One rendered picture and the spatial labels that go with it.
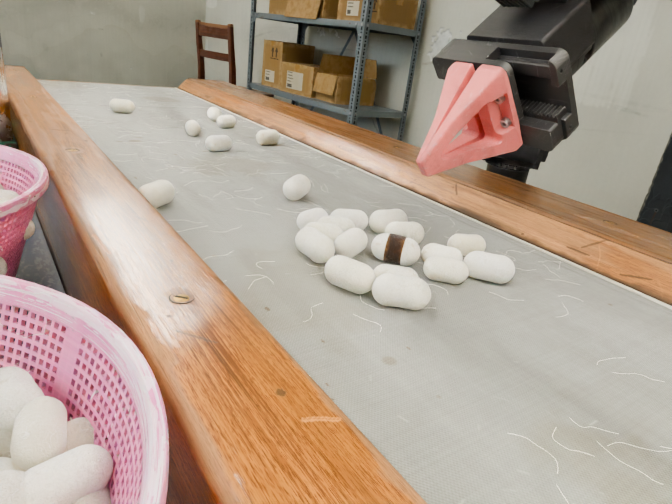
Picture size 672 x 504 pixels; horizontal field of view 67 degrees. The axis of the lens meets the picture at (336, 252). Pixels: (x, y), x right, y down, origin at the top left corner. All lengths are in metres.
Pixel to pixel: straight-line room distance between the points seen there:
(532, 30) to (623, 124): 2.08
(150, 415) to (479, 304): 0.23
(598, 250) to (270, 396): 0.34
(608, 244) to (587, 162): 2.04
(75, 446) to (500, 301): 0.26
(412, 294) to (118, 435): 0.18
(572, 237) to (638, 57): 2.01
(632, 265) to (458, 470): 0.29
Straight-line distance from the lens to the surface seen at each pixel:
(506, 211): 0.52
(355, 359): 0.26
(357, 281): 0.31
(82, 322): 0.24
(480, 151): 0.38
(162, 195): 0.44
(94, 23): 4.90
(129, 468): 0.20
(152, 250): 0.30
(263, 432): 0.18
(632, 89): 2.45
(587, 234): 0.48
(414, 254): 0.37
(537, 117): 0.39
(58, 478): 0.21
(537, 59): 0.38
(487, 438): 0.24
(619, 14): 0.46
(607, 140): 2.48
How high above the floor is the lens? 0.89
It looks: 23 degrees down
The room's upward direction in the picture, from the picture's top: 8 degrees clockwise
